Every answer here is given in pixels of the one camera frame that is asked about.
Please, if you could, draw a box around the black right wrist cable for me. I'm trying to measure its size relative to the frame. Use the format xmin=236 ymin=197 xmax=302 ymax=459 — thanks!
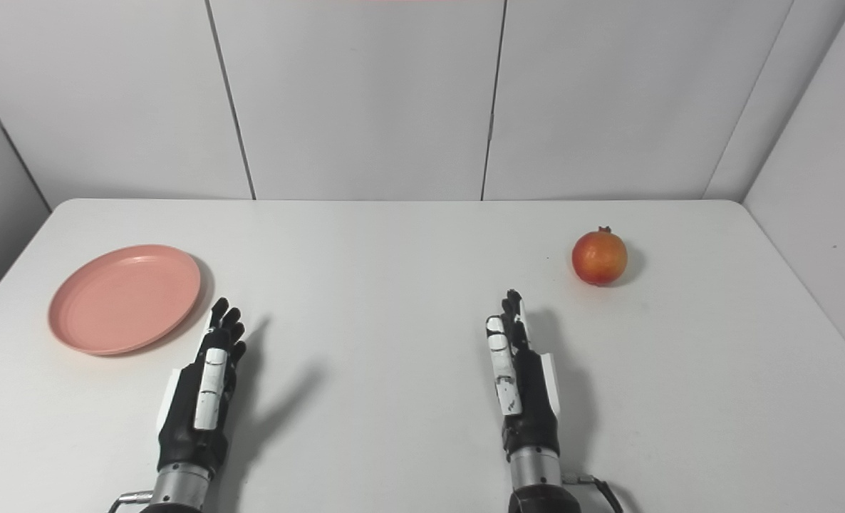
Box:
xmin=564 ymin=474 xmax=624 ymax=513

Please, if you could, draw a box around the red orange pomegranate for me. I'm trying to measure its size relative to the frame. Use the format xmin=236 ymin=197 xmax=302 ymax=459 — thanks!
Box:
xmin=571 ymin=227 xmax=628 ymax=287

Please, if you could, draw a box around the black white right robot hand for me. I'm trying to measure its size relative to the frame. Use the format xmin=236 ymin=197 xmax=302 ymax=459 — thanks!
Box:
xmin=485 ymin=289 xmax=562 ymax=460

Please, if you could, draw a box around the pink round plate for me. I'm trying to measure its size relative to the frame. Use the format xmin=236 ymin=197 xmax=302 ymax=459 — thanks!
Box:
xmin=48 ymin=244 xmax=202 ymax=356

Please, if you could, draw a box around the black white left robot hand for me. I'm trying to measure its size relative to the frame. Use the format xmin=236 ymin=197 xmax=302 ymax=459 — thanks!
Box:
xmin=157 ymin=297 xmax=247 ymax=477

